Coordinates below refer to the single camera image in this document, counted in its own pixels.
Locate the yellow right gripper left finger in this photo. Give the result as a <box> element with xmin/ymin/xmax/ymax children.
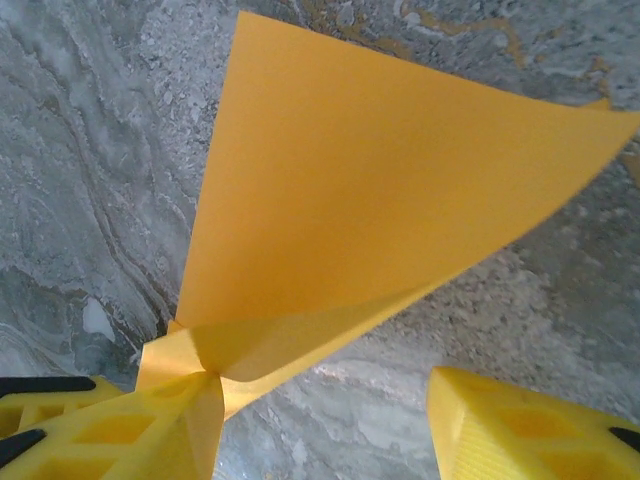
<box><xmin>0</xmin><ymin>372</ymin><xmax>224</xmax><ymax>480</ymax></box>

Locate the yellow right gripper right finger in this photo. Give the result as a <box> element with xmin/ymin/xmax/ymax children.
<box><xmin>428</xmin><ymin>366</ymin><xmax>640</xmax><ymax>480</ymax></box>

